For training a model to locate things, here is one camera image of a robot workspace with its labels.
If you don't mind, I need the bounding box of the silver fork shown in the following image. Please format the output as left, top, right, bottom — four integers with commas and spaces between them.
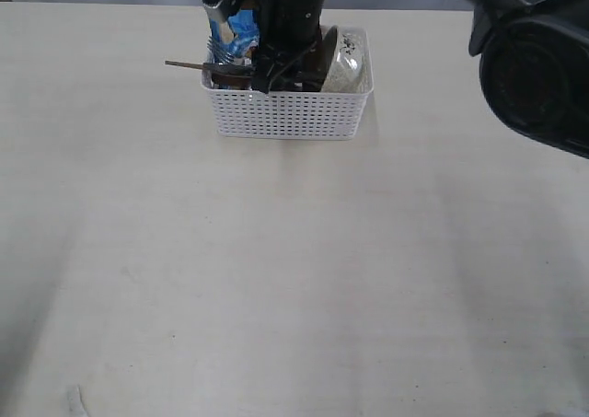
207, 36, 235, 64

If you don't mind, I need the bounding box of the blue chips bag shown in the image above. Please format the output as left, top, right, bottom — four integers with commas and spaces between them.
208, 9, 260, 66

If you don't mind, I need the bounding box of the white perforated plastic basket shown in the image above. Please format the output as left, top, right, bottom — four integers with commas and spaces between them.
201, 26, 374, 140

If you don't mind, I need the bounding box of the white speckled ceramic bowl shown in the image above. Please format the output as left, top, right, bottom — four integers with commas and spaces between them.
320, 25, 365, 94

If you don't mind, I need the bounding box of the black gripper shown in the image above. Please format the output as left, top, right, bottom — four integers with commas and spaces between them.
251, 0, 325, 93

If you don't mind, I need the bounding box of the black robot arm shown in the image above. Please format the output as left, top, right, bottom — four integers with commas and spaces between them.
251, 0, 588, 157

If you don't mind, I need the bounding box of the black cable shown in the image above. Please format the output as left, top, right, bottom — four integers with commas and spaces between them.
264, 39, 323, 91

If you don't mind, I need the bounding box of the brown round plate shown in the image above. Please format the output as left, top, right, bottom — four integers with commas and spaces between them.
296, 26, 328, 92

